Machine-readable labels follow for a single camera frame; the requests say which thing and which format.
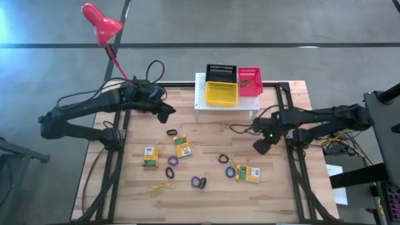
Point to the yellow crayon box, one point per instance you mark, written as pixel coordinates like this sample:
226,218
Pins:
247,173
150,156
182,145

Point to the black coil wristband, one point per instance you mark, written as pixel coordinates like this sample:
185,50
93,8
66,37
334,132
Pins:
219,158
166,172

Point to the keyboard with coloured keys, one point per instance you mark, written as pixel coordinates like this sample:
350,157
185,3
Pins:
394,198

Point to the white perforated metal shelf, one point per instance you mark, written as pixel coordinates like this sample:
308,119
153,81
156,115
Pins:
218,107

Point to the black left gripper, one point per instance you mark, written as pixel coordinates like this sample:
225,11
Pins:
143,100

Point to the white paper sheet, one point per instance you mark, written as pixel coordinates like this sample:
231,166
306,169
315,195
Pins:
337,187

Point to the brown coil wristband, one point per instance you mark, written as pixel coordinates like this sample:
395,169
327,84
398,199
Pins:
244,82

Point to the purple coil wristband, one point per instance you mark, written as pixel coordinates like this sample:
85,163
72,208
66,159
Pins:
192,182
168,160

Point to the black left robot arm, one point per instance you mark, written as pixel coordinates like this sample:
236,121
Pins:
93,103

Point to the red lamp stand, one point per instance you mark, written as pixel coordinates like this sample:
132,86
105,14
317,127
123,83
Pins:
103,26

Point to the yellow plastic basket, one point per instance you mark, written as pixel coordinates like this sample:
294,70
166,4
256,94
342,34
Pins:
221,101

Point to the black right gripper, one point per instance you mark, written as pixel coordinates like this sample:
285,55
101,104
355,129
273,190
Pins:
264,145

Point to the black silicone wristband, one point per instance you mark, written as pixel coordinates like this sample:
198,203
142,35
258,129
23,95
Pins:
167,132

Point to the black plastic basket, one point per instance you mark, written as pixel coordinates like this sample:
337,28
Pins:
220,73

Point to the blue coil wristband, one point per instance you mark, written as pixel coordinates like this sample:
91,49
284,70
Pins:
226,172

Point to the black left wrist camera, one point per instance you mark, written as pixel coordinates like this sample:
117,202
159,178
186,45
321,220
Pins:
156,93

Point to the red plastic basket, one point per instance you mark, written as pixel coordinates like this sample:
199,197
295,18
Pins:
250,90

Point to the black marker pen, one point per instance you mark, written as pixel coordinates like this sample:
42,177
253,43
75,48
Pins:
204,183

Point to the grey metal stand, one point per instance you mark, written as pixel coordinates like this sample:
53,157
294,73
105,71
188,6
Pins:
18,153

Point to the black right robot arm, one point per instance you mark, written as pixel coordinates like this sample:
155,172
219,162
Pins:
312,117

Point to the black and grey desk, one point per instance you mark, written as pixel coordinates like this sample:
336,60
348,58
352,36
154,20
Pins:
387,131

